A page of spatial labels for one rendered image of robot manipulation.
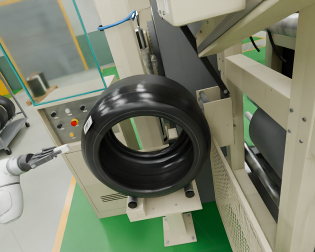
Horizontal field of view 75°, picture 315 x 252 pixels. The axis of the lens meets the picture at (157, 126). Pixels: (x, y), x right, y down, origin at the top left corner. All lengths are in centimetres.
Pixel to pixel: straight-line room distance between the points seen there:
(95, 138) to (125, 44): 48
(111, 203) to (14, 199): 113
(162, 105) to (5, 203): 82
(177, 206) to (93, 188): 108
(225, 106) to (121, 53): 59
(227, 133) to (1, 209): 114
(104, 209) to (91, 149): 143
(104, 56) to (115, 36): 877
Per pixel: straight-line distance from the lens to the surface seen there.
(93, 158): 88
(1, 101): 519
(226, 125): 119
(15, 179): 121
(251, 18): 44
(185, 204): 112
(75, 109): 164
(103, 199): 212
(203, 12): 43
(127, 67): 107
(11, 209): 118
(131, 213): 111
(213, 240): 193
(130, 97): 74
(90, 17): 973
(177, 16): 42
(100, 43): 976
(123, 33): 105
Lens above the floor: 168
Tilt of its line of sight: 29 degrees down
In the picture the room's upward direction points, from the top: 15 degrees counter-clockwise
